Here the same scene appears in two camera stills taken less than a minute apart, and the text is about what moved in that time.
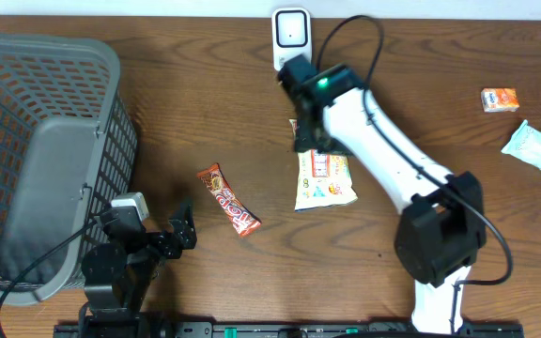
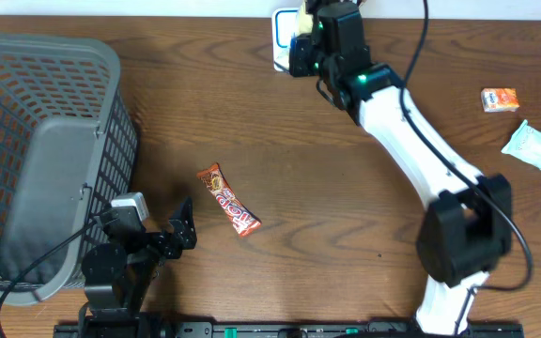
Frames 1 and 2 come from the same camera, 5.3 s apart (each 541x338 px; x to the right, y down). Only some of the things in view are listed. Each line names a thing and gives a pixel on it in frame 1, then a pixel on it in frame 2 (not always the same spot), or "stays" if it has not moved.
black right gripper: x=303 y=138 → x=299 y=62
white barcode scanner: x=291 y=35 stays
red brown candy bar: x=242 y=221 stays
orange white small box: x=500 y=99 stays
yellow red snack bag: x=323 y=178 → x=305 y=23
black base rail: x=176 y=330 stays
